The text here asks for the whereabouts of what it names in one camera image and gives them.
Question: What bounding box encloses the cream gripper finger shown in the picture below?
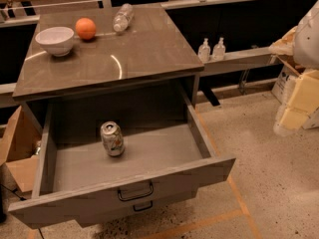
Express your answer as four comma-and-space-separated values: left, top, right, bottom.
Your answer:
278, 69, 319, 130

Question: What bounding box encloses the silver 7up soda can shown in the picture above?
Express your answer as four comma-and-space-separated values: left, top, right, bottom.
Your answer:
100, 121, 125, 157

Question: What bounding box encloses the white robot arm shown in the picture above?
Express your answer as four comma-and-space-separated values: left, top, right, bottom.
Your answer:
275, 1, 319, 135

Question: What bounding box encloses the open grey top drawer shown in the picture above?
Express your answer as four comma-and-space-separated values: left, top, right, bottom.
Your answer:
7, 82, 236, 230

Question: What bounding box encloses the grey cabinet counter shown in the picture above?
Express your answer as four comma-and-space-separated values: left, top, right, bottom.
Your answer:
12, 2, 205, 131

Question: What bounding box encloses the corovan cardboard box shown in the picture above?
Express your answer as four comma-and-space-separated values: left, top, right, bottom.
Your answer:
272, 55, 305, 102

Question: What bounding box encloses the grey metal railing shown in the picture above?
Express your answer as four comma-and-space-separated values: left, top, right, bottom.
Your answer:
0, 0, 319, 109

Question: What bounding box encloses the right clear sanitizer bottle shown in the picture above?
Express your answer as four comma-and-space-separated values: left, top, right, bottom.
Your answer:
212, 37, 225, 61

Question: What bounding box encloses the clear sanitizer bottle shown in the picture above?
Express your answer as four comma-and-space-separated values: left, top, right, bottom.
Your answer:
212, 37, 225, 61
197, 38, 210, 63

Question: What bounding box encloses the left clear sanitizer bottle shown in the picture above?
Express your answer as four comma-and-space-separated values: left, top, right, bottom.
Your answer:
197, 38, 210, 63

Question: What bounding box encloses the clear plastic water bottle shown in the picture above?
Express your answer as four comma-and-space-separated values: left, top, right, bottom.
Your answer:
113, 3, 134, 33

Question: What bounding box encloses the orange fruit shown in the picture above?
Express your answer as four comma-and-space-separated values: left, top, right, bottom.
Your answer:
76, 18, 96, 40

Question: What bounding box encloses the white ceramic bowl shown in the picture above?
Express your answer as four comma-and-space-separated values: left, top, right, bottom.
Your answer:
35, 27, 74, 57

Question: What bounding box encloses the brown cardboard box left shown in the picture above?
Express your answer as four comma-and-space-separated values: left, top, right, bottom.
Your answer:
0, 107, 41, 192

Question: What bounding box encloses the black top drawer handle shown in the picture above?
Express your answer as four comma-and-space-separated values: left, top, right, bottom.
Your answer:
118, 182, 154, 202

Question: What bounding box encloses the black drawer handle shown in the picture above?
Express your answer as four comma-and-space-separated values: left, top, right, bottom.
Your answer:
118, 182, 154, 202
133, 201, 153, 212

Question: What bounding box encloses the black lower drawer handle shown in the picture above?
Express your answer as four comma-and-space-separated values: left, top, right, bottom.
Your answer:
133, 201, 153, 212

